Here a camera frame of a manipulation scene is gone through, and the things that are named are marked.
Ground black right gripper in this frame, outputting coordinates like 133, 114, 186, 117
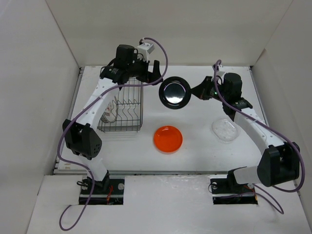
189, 76, 229, 103

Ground grey wire dish rack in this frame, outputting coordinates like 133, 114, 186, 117
97, 87, 143, 132

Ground green rimmed white plate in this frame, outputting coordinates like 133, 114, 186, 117
100, 113, 108, 123

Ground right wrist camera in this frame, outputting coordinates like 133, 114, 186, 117
214, 64, 226, 78

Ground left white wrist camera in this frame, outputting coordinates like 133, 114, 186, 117
136, 42, 155, 62

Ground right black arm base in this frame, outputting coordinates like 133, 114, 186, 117
208, 176, 258, 205

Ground purple cable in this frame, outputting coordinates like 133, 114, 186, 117
57, 37, 169, 230
213, 59, 306, 215

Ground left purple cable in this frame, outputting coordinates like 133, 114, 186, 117
57, 37, 169, 230

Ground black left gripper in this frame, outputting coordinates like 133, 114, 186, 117
127, 54, 163, 86

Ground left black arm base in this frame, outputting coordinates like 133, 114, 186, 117
77, 178, 125, 205

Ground black small plate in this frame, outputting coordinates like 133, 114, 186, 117
158, 76, 192, 110

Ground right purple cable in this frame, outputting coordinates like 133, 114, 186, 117
213, 59, 306, 215

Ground white plate red characters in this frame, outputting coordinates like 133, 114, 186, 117
104, 101, 118, 123

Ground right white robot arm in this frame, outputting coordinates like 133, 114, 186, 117
191, 73, 300, 192

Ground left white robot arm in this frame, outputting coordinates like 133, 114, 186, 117
60, 41, 163, 194

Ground orange plate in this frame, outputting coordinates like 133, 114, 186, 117
153, 125, 183, 154

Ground clear plastic dish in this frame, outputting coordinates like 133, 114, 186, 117
212, 118, 240, 143

